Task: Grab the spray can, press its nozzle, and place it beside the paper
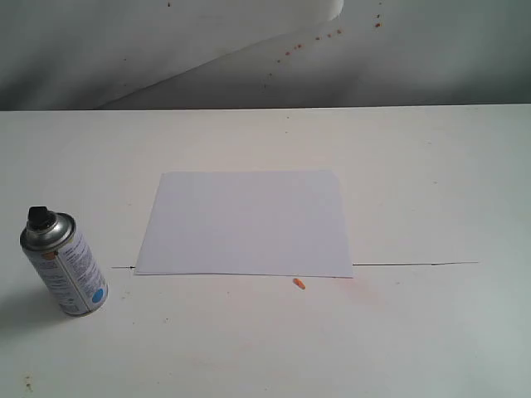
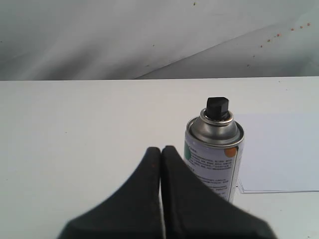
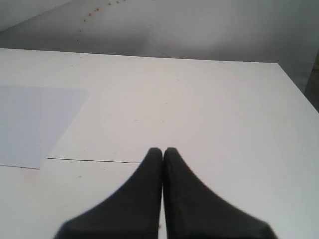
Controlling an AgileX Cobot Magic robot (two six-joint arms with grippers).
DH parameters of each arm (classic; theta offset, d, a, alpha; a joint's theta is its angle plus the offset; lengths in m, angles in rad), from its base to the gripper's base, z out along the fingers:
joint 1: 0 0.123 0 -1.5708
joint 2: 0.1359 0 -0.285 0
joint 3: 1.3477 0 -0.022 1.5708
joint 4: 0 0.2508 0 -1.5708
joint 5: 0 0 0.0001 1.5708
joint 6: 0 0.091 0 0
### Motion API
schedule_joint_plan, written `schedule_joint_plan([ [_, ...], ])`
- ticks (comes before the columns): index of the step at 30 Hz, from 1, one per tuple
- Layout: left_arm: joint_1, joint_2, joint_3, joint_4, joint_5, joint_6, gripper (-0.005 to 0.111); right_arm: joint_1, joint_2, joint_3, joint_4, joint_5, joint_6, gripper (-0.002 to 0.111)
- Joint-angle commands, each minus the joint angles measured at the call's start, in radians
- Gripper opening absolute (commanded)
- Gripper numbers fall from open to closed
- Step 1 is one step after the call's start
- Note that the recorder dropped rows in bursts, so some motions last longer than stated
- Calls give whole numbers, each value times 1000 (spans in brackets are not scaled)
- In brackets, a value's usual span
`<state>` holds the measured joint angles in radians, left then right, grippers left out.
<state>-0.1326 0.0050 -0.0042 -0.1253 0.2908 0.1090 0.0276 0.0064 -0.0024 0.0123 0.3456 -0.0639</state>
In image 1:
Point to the silver spray can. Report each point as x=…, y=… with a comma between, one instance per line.
x=60, y=254

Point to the white backdrop sheet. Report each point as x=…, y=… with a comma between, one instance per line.
x=84, y=54

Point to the small orange fragment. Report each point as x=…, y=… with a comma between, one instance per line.
x=299, y=283

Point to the white paper sheet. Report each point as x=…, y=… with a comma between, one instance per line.
x=278, y=223

